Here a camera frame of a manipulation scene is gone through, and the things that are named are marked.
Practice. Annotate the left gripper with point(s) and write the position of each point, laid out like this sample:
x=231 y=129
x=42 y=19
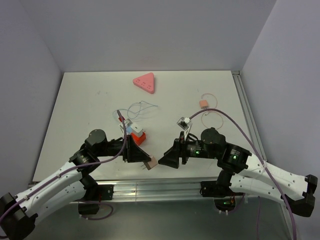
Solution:
x=132 y=153

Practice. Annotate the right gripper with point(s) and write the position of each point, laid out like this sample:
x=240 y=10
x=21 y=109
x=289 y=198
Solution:
x=170 y=157

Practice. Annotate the red cube socket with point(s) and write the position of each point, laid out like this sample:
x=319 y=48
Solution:
x=139 y=140

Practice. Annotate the brown pink charger plug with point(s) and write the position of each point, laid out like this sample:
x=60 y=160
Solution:
x=149 y=164

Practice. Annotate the light blue charger plug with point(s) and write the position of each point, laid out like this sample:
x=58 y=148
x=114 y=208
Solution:
x=128 y=130

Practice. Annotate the white charger plug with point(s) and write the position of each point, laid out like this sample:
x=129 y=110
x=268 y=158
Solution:
x=136 y=130

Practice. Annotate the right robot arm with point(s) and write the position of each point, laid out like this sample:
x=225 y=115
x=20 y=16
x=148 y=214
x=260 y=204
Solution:
x=243 y=172

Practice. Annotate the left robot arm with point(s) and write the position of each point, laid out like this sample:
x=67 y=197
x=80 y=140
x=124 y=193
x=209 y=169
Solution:
x=20 y=213

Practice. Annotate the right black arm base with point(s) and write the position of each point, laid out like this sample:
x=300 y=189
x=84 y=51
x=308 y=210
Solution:
x=224 y=198

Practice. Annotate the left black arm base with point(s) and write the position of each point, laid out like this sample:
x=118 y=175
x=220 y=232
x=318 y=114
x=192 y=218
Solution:
x=94 y=199

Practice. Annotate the orange pink charger plug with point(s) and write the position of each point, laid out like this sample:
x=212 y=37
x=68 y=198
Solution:
x=203 y=104

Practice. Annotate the pink triangular power strip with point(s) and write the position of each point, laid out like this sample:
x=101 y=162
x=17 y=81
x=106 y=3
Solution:
x=145 y=82

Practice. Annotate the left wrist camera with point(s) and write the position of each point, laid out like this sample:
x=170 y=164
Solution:
x=127 y=123

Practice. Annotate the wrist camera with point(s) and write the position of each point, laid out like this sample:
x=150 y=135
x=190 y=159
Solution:
x=186 y=124
x=127 y=123

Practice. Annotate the aluminium front rail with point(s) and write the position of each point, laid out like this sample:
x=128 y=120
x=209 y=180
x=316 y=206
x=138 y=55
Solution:
x=150 y=190

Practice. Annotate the aluminium rail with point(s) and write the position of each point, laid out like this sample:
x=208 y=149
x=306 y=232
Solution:
x=150 y=190
x=256 y=140

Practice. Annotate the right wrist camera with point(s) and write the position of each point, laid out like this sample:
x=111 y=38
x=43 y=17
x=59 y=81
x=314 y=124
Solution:
x=186 y=124

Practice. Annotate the aluminium right rail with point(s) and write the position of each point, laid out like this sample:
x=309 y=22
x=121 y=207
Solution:
x=256 y=140

